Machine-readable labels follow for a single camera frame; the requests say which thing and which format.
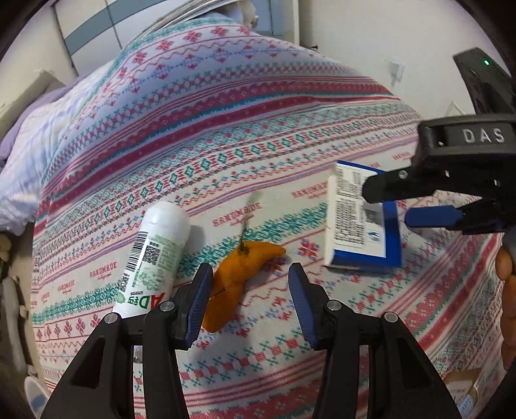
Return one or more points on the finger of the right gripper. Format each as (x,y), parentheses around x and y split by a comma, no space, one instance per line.
(403,184)
(447,217)

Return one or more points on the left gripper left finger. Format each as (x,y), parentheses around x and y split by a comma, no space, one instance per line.
(98,383)

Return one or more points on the blue white carton box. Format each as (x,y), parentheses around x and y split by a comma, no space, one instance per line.
(359,235)

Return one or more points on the white bottle green label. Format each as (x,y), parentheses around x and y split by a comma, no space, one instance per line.
(152,265)

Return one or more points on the white trash bin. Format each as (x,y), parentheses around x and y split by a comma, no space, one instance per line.
(37,395)

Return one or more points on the right hand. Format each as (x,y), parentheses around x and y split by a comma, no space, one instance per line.
(505,270)

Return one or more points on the patterned striped blanket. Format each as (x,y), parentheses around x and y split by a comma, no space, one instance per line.
(242,131)

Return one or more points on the white blue wardrobe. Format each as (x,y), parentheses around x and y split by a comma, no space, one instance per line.
(95,31)

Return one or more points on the wall charger plug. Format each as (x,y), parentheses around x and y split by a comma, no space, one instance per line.
(396,72)

